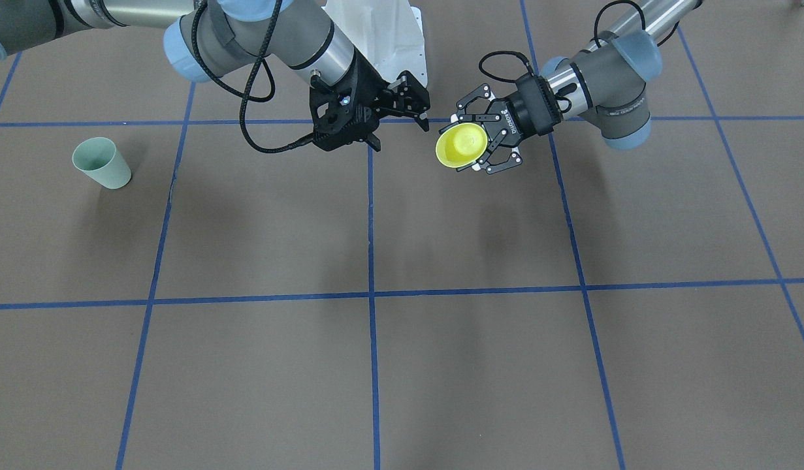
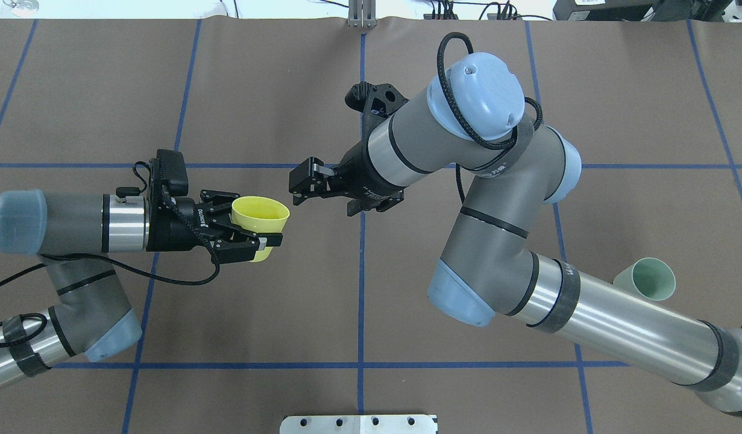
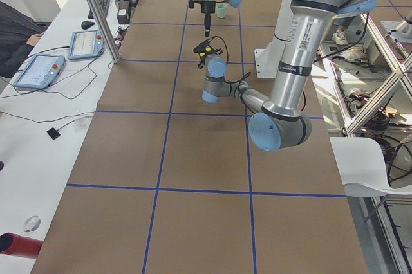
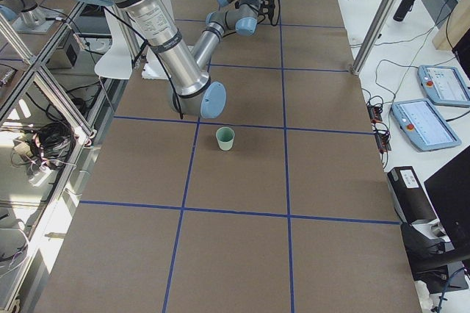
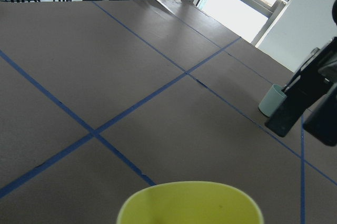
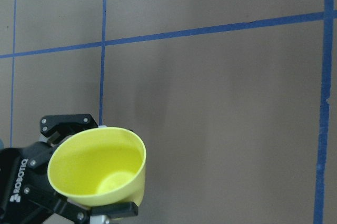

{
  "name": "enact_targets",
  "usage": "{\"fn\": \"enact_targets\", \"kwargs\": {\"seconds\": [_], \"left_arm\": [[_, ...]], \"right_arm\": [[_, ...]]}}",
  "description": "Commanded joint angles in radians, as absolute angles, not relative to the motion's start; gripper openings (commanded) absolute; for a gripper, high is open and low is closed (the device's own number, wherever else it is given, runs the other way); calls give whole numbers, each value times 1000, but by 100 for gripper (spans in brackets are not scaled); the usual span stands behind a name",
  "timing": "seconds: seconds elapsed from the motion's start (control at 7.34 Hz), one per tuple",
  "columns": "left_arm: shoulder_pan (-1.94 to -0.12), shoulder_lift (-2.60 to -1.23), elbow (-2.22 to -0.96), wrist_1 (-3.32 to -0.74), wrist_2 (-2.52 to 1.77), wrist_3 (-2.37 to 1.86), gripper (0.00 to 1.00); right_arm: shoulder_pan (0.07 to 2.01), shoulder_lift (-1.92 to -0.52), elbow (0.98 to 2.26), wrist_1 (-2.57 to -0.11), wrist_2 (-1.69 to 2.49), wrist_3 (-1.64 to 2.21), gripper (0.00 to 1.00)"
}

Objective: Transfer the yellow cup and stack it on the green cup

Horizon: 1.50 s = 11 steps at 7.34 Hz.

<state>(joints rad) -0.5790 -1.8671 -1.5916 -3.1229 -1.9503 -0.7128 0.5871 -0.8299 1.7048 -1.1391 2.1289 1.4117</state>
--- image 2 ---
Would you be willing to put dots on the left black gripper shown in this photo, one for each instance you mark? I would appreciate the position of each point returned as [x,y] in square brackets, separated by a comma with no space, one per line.
[176,229]

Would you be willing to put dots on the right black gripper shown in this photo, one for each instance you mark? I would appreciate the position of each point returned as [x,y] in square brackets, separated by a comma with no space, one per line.
[362,173]

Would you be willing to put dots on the yellow plastic cup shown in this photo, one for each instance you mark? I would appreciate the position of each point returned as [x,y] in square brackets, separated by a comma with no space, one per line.
[259,214]

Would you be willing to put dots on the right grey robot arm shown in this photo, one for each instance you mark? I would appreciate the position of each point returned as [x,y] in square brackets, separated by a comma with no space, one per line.
[473,114]

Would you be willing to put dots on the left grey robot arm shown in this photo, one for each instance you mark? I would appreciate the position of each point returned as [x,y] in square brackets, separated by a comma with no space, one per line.
[73,237]

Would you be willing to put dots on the pale green plastic cup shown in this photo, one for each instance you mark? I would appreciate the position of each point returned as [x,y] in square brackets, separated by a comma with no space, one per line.
[649,278]

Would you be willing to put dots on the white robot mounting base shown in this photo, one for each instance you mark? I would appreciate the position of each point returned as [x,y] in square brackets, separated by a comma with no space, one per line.
[381,423]

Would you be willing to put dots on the black device at table edge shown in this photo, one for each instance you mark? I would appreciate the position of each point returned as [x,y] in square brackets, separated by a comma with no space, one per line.
[636,11]

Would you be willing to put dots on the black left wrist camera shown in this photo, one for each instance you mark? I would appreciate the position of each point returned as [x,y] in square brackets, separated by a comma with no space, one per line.
[168,174]

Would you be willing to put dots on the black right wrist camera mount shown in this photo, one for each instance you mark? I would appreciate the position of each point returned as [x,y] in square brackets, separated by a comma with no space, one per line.
[370,99]

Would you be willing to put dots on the grey metal clamp bracket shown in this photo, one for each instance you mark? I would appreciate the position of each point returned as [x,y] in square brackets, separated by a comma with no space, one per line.
[362,14]

